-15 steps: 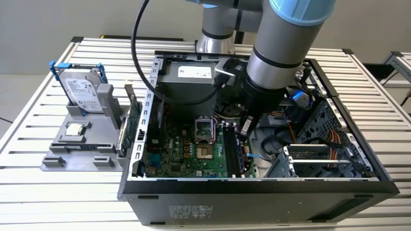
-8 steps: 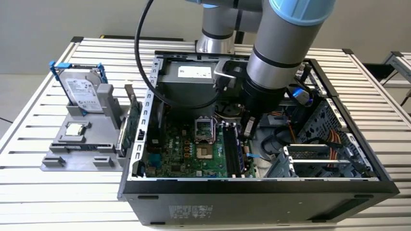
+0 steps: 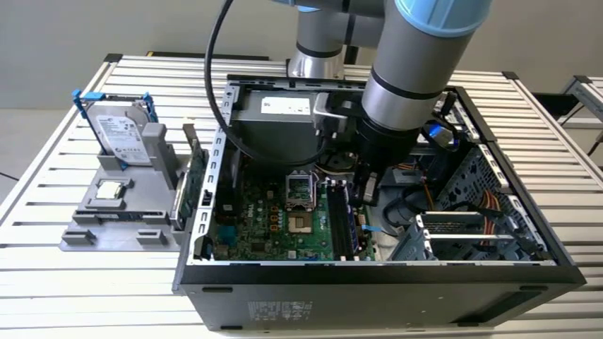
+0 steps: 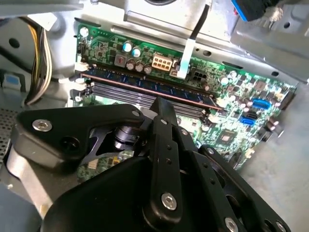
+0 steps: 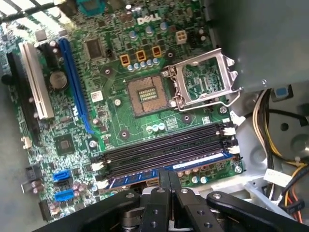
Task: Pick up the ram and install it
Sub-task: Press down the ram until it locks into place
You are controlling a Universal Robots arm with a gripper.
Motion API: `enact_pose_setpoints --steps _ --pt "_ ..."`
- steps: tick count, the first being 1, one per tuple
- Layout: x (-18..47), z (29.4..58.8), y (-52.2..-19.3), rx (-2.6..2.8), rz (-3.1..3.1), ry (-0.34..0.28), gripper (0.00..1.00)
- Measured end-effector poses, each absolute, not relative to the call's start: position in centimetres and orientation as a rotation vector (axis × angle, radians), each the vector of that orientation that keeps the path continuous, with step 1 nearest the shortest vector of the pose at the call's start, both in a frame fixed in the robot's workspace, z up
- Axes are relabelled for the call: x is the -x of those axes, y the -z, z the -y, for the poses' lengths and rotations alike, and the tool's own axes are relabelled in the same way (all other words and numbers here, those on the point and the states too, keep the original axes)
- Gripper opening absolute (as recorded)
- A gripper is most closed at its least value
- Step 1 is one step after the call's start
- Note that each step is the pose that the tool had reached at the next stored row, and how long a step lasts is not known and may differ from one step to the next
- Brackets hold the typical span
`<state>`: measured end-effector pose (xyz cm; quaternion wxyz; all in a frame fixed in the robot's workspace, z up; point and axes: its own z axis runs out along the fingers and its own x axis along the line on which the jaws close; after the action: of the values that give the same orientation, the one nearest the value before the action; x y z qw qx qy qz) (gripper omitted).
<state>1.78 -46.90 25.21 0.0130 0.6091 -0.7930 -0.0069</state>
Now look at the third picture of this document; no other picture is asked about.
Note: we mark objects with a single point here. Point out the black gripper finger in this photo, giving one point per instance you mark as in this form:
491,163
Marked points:
358,190
371,189

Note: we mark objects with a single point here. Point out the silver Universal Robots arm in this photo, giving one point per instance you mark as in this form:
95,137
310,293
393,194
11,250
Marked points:
414,60

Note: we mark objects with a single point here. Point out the black RAM slot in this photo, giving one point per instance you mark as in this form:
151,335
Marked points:
334,222
346,247
341,222

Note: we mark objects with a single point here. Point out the CPU socket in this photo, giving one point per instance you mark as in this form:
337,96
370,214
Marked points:
302,222

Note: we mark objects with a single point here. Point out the metal disk bay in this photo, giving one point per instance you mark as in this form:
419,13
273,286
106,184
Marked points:
453,220

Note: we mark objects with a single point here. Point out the grey power supply unit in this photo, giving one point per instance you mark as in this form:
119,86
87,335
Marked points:
278,141

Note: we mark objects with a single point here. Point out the green motherboard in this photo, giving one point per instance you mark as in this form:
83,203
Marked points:
254,226

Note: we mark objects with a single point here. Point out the blue motherboard connector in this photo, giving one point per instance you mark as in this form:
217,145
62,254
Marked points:
226,236

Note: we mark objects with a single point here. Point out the black PC case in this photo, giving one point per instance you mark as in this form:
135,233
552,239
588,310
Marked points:
330,303

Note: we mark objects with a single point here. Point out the green graphics card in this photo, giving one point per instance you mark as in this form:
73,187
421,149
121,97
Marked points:
193,183

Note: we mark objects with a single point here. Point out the metal slat side table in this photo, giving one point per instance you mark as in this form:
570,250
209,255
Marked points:
582,86

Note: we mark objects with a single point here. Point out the grey parts rack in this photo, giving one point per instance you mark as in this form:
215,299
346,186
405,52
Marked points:
142,197

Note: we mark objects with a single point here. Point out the silver CPU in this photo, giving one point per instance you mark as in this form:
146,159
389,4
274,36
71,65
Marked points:
110,192

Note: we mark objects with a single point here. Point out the hard disk in blue carrier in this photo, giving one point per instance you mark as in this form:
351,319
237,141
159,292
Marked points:
118,134

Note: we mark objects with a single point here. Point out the small rounded silver camera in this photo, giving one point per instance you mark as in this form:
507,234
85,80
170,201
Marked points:
443,136

